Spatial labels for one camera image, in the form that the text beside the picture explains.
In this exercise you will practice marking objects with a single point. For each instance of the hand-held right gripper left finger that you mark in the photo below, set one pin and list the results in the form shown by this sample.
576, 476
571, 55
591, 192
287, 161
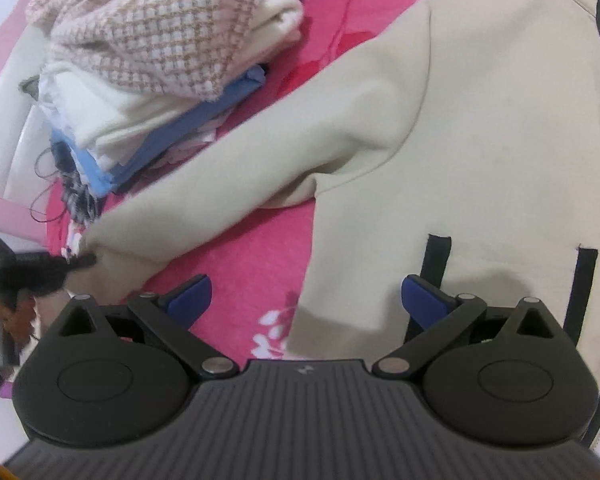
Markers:
192, 300

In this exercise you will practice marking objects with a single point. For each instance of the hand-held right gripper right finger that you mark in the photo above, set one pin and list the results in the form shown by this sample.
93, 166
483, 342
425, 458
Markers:
422, 300

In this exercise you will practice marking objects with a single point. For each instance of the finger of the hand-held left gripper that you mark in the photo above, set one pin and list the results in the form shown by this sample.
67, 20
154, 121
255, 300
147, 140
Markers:
77, 261

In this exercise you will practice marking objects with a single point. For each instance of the beige zip jacket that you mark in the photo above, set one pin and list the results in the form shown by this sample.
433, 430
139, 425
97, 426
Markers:
455, 135

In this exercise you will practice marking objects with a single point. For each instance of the pile of folded clothes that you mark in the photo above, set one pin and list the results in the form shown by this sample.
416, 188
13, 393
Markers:
130, 115

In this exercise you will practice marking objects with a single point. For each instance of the person's left hand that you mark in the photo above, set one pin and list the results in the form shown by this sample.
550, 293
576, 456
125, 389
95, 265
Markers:
27, 322

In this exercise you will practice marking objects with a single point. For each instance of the dark plaid cloth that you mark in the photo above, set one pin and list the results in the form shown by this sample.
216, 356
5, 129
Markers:
77, 195

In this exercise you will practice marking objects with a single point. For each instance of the pink floral bed sheet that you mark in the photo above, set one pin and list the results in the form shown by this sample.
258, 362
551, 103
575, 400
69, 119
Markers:
250, 260

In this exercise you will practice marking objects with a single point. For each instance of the cream padded headboard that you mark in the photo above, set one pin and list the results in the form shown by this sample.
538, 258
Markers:
5, 120

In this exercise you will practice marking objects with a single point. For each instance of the white folded garment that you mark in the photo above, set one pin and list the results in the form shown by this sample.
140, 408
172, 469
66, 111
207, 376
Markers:
200, 137

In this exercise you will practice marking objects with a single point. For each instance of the blue folded garment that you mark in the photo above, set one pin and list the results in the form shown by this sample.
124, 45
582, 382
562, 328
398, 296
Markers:
180, 125

